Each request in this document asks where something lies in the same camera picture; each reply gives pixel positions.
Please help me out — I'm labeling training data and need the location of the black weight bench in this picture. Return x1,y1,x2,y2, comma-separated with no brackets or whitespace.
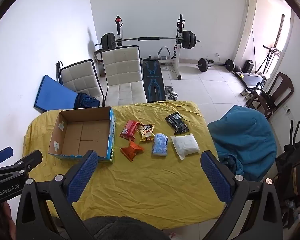
142,60,165,103

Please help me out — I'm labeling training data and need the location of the grey cable handle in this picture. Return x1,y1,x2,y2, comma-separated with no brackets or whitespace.
157,46,171,58

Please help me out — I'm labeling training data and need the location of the black treadmill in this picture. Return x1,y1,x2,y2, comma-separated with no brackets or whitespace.
235,45,282,90

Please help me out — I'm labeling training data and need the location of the white barbell rack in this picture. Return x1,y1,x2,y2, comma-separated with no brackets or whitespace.
115,14,185,80

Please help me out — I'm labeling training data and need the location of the person's left hand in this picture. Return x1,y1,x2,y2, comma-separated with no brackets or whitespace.
2,202,18,240

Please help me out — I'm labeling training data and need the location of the white padded chair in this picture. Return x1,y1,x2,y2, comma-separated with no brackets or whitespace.
100,45,148,107
57,59,104,107

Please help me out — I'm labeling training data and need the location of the cardboard box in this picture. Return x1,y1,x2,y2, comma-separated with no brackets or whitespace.
48,106,116,164

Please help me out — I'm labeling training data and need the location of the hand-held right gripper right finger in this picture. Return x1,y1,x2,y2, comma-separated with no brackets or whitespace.
200,150,283,240

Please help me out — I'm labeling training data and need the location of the red snack packet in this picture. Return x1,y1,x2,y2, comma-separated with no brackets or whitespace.
119,120,142,140

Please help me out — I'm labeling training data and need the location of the black backpack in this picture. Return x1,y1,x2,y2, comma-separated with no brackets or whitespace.
275,140,300,202

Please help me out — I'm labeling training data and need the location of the blue folded mat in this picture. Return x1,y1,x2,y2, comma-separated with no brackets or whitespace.
34,75,78,113

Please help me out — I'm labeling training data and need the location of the short barbell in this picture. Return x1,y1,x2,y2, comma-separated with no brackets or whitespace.
196,58,234,73

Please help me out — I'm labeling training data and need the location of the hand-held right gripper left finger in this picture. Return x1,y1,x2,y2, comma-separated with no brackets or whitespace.
15,150,99,240

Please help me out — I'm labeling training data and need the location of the yellow tablecloth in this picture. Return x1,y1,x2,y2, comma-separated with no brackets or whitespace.
22,100,227,230

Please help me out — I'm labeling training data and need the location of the teal cover cloth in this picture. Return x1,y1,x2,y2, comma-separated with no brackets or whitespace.
207,105,277,182

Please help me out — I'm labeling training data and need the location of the dark blue cloth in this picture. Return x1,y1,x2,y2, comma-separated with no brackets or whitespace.
74,92,101,109

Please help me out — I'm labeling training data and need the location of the yellow panda snack packet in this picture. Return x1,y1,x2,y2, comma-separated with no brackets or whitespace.
139,124,156,142

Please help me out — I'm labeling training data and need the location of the brown wooden stool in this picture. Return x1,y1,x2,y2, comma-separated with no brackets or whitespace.
94,50,103,77

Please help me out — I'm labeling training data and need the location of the white soft packet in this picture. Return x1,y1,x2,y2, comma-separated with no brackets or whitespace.
170,134,200,160

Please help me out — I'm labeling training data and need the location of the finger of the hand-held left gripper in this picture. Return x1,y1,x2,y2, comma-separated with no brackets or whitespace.
0,147,14,167
1,150,43,178

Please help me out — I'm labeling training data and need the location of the long barbell with plates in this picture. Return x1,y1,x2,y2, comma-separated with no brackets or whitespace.
95,31,200,50

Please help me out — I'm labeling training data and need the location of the dark wooden chair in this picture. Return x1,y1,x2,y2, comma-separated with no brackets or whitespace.
246,72,295,119

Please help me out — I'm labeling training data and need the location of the black folded frame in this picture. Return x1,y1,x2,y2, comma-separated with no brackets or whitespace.
55,61,63,85

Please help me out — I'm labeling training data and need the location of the orange snack packet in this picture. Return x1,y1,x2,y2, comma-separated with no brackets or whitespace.
120,140,145,162

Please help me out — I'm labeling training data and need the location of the light blue tissue pack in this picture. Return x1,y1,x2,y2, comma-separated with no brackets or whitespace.
151,133,168,157

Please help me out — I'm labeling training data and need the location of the black foil packet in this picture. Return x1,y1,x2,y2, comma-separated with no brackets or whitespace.
164,112,190,135

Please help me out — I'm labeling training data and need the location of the black speaker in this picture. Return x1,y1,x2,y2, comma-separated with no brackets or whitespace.
242,60,254,73

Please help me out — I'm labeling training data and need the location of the person's dark fleece clothing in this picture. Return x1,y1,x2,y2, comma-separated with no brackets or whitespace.
84,216,170,240

